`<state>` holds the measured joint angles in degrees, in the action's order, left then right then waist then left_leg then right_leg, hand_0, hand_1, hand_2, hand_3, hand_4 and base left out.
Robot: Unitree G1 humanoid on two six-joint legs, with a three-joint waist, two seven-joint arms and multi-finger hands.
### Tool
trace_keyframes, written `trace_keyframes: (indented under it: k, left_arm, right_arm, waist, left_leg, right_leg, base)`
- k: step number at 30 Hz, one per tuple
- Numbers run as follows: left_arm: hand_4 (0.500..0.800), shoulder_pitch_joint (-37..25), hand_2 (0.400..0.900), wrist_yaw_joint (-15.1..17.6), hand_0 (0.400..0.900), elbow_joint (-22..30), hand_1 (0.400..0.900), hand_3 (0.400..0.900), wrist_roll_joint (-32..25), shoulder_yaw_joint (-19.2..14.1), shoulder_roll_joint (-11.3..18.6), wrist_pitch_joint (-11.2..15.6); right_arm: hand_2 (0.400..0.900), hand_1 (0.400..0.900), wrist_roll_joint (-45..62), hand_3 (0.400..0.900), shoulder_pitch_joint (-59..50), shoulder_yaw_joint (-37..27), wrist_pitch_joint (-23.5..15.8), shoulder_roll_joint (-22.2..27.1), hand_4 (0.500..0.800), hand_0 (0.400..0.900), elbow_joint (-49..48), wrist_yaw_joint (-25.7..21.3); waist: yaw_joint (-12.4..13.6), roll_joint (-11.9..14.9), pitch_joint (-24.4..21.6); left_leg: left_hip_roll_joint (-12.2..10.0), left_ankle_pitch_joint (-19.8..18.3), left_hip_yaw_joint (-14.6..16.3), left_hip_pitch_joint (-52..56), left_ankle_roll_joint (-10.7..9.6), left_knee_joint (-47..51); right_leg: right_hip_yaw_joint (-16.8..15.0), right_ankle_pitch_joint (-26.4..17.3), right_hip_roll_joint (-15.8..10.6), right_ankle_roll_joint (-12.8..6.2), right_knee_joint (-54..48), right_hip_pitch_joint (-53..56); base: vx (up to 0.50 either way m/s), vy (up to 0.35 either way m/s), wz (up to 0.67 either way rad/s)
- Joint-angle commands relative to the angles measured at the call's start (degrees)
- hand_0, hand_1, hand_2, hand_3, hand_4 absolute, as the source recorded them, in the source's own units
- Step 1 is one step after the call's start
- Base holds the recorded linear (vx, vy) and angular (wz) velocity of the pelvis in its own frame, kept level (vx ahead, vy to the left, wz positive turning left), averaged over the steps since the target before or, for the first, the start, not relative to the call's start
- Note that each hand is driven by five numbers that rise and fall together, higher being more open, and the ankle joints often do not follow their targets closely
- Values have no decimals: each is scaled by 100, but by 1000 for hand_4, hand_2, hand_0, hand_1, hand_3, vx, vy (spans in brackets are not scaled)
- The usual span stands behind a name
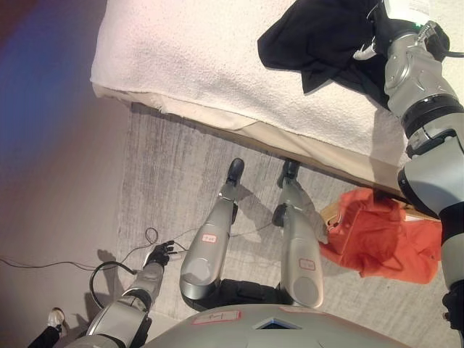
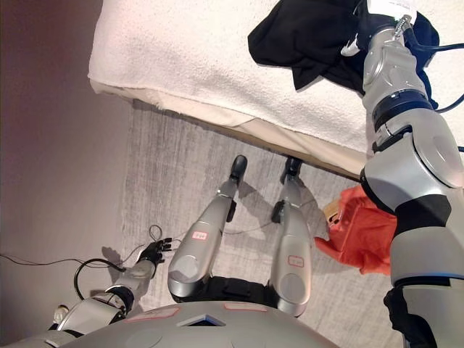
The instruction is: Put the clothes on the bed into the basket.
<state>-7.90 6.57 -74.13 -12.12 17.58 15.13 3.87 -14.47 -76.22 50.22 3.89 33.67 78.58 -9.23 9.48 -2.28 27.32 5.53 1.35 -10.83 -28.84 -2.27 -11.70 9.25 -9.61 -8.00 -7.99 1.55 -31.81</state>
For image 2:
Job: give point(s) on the black garment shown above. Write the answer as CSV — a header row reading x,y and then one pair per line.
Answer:
x,y
308,32

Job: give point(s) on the light wooden basket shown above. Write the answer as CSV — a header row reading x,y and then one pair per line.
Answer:
x,y
332,214

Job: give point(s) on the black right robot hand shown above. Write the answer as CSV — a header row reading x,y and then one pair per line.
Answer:
x,y
364,25

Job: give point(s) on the orange garment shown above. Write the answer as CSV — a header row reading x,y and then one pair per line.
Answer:
x,y
359,239

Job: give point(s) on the silver robot torso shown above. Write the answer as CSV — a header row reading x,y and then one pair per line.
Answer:
x,y
163,331

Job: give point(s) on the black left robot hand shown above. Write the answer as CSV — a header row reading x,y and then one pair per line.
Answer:
x,y
154,250

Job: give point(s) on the silver left robot leg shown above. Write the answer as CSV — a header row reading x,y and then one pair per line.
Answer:
x,y
203,246

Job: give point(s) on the grey floor rug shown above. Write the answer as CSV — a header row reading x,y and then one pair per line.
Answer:
x,y
174,174

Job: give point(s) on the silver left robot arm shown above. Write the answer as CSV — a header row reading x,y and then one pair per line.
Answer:
x,y
119,286

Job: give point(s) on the red bordered white sticker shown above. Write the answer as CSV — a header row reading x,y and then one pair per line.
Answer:
x,y
152,314
245,307

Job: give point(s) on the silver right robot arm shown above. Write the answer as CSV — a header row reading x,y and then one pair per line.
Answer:
x,y
417,174

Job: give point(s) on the silver robot leg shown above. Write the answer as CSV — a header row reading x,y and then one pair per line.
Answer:
x,y
293,253
203,246

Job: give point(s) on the silver right robot leg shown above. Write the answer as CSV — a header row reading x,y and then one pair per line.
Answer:
x,y
293,253

